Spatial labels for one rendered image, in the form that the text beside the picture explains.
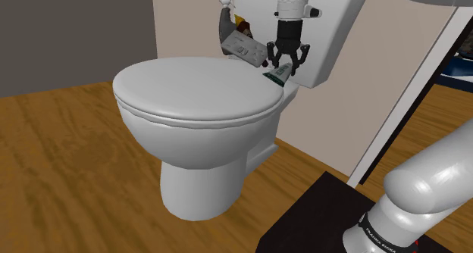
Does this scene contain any white green toothpaste tube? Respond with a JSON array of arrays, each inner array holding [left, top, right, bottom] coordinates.
[[262, 62, 295, 88]]

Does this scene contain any grey remote control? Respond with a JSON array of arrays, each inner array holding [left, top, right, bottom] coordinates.
[[220, 30, 271, 69]]

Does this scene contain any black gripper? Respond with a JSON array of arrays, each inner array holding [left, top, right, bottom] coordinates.
[[266, 19, 311, 77]]

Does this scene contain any white door frame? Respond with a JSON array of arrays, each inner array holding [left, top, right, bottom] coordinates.
[[346, 5, 473, 189]]

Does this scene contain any white toilet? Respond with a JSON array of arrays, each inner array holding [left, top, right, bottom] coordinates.
[[111, 0, 371, 222]]

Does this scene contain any brown bottle with yellow cap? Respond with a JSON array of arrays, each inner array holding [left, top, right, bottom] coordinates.
[[233, 14, 255, 39]]

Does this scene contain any grey spray bottle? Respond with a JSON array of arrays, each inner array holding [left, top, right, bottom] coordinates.
[[218, 0, 238, 56]]

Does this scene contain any black robot stand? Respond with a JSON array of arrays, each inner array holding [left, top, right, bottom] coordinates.
[[255, 170, 456, 253]]

